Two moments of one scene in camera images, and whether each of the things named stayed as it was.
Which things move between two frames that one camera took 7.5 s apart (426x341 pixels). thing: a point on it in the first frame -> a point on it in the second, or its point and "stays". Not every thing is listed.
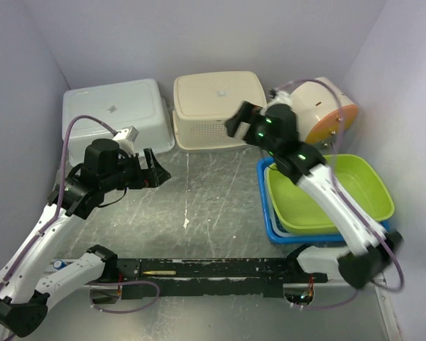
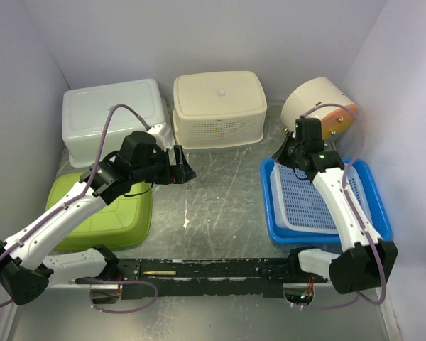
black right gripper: [246, 111] -> [280, 156]
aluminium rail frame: [307, 311] stays
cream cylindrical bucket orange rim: [324, 112] stays
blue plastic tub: [274, 236] stays
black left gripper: [155, 174] -> [183, 172]
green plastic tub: [361, 175] -> [125, 222]
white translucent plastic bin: [137, 104] stays
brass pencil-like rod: [160, 273] stays
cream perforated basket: [204, 101] stays
